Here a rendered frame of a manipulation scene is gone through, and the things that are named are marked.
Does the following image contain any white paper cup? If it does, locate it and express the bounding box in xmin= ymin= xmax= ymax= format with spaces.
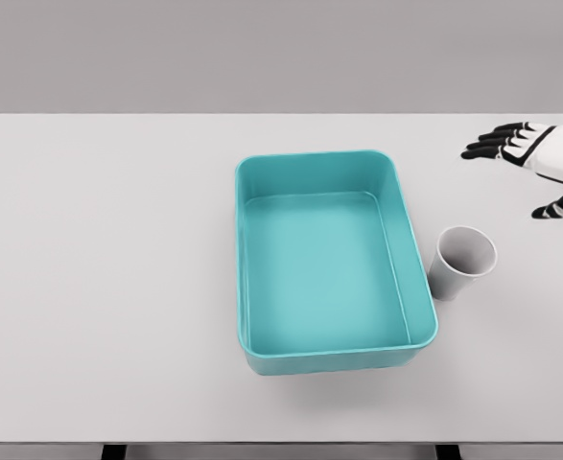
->
xmin=426 ymin=225 xmax=499 ymax=303

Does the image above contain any teal rectangular basket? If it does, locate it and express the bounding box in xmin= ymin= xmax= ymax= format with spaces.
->
xmin=234 ymin=149 xmax=440 ymax=378

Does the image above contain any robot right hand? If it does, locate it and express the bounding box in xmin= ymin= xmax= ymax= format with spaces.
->
xmin=460 ymin=121 xmax=563 ymax=222

